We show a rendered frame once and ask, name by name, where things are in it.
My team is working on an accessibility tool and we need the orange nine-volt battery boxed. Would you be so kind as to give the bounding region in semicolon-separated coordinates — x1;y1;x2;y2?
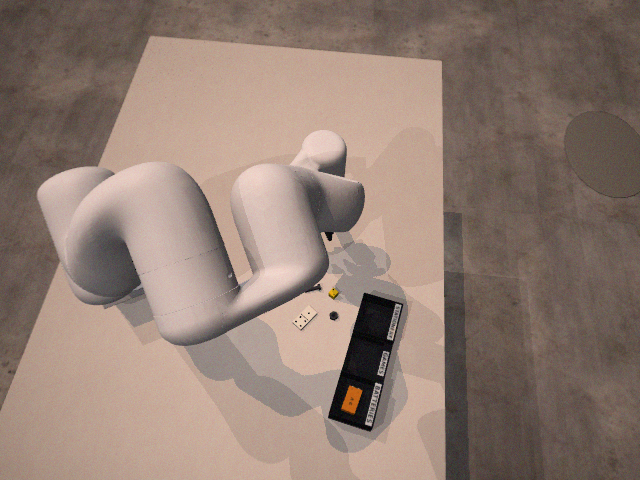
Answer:
341;386;363;415

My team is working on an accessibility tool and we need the white domino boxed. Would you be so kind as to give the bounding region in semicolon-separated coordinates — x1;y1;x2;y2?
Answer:
292;305;317;330

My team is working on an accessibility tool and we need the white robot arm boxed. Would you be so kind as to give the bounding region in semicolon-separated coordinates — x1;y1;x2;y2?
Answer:
37;130;365;346

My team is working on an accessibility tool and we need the black three-compartment bin rack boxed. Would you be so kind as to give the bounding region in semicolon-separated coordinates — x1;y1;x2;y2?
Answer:
329;293;403;432

